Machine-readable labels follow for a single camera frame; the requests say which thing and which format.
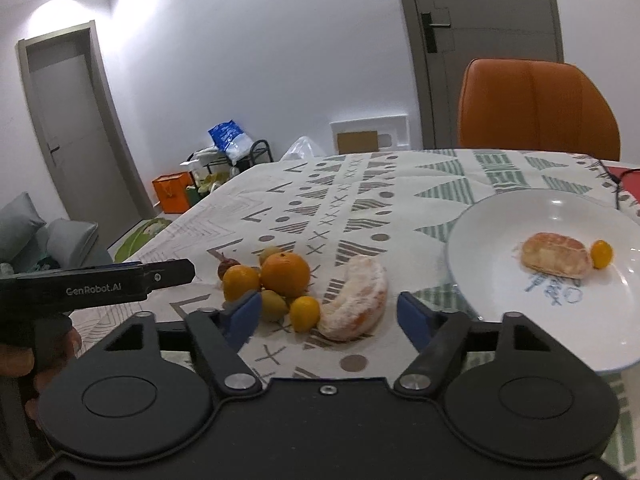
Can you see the yellow kumquat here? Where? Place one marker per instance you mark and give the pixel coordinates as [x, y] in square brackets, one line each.
[601, 254]
[305, 314]

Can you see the white crumpled bag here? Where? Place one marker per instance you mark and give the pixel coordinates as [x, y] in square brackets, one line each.
[205, 157]

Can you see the white plate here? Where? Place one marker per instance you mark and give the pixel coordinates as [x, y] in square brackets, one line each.
[500, 240]

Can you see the peeled pomelo segment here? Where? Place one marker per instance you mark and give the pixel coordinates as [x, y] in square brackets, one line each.
[360, 300]

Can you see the large orange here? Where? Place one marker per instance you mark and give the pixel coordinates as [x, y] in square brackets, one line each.
[285, 275]

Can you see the green jujube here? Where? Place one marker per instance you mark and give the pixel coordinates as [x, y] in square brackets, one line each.
[275, 306]
[267, 254]

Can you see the grey door with lock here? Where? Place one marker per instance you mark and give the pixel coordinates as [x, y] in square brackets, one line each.
[500, 10]

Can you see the blue white plastic bag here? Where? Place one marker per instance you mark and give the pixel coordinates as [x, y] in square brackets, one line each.
[227, 140]

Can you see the plain grey door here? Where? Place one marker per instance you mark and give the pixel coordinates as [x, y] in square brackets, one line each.
[75, 135]

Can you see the red cartoon printed mat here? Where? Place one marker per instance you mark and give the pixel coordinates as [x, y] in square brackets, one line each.
[632, 180]

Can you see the orange chair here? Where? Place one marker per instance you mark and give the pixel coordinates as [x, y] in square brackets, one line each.
[530, 105]

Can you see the orange box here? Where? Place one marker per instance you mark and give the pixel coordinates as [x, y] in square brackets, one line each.
[172, 191]

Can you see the green floor mat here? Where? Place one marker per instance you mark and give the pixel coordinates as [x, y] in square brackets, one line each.
[145, 235]

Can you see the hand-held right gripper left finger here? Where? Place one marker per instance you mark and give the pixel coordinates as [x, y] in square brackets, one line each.
[245, 317]

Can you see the white foam board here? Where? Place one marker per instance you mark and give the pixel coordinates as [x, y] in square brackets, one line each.
[395, 127]

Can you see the brown cardboard piece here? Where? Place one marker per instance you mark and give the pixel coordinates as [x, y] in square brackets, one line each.
[357, 141]

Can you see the dark red jujube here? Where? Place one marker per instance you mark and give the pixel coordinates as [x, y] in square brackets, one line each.
[227, 267]

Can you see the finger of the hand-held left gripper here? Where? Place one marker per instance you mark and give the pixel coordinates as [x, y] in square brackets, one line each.
[172, 274]

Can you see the peeled orange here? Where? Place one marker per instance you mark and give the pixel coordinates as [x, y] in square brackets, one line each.
[555, 256]

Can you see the clear white plastic bag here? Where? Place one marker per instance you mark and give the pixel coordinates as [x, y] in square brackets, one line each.
[302, 149]

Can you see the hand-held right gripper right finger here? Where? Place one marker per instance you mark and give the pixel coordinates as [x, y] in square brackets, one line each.
[412, 315]

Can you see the small tangerine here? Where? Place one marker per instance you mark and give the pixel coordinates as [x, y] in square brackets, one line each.
[240, 282]

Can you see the green box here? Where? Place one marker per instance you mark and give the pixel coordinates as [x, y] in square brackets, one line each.
[194, 194]

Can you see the person's left hand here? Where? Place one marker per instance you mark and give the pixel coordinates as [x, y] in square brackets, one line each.
[70, 345]

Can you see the black metal rack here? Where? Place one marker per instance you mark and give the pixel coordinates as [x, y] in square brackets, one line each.
[269, 151]

